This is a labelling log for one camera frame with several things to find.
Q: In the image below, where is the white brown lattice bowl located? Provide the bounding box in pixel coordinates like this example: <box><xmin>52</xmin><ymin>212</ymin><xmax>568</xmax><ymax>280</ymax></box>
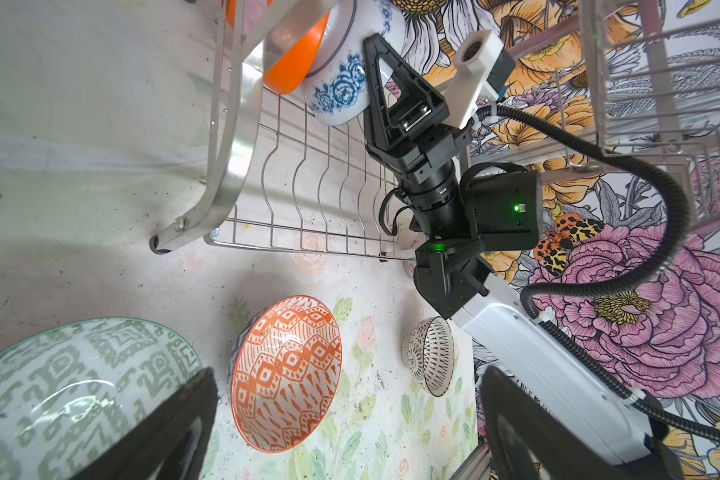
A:
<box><xmin>402</xmin><ymin>317</ymin><xmax>455</xmax><ymax>398</ymax></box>

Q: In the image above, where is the right black corrugated cable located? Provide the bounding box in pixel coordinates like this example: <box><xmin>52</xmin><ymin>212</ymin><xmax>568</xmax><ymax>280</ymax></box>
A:
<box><xmin>476</xmin><ymin>103</ymin><xmax>720</xmax><ymax>451</ymax></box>

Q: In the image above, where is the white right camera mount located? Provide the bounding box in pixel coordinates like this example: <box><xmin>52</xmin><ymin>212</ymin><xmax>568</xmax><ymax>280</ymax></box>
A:
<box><xmin>438</xmin><ymin>30</ymin><xmax>515</xmax><ymax>129</ymax></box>

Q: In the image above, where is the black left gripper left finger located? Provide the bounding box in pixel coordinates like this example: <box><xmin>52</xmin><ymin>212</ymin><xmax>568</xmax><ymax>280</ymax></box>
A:
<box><xmin>74</xmin><ymin>367</ymin><xmax>218</xmax><ymax>479</ymax></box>

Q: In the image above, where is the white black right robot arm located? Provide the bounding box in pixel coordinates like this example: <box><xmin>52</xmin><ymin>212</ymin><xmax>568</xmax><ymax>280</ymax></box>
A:
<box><xmin>362</xmin><ymin>30</ymin><xmax>689</xmax><ymax>479</ymax></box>

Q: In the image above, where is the orange patterned bowl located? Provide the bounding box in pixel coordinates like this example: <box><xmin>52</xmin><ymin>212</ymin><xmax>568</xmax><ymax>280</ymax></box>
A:
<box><xmin>229</xmin><ymin>295</ymin><xmax>343</xmax><ymax>453</ymax></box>

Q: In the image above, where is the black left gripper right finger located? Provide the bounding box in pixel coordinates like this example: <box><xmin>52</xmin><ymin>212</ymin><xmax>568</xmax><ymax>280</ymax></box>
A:
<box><xmin>481</xmin><ymin>367</ymin><xmax>628</xmax><ymax>479</ymax></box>

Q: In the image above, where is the green patterned bowl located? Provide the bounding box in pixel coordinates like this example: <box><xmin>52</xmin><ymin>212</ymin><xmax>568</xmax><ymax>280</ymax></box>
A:
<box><xmin>0</xmin><ymin>317</ymin><xmax>203</xmax><ymax>479</ymax></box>

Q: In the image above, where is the plain orange bowl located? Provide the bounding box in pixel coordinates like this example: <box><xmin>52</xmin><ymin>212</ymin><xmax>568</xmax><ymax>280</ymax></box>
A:
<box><xmin>243</xmin><ymin>0</ymin><xmax>330</xmax><ymax>95</ymax></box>

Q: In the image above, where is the steel two-tier dish rack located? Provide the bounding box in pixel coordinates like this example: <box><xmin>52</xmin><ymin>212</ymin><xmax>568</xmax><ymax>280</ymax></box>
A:
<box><xmin>149</xmin><ymin>1</ymin><xmax>720</xmax><ymax>261</ymax></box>

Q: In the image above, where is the blue floral bowl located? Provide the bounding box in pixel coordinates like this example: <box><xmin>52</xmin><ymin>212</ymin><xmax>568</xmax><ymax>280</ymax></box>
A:
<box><xmin>301</xmin><ymin>0</ymin><xmax>405</xmax><ymax>127</ymax></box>

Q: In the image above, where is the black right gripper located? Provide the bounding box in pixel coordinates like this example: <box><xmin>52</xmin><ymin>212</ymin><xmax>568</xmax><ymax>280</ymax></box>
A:
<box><xmin>362</xmin><ymin>33</ymin><xmax>472</xmax><ymax>240</ymax></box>

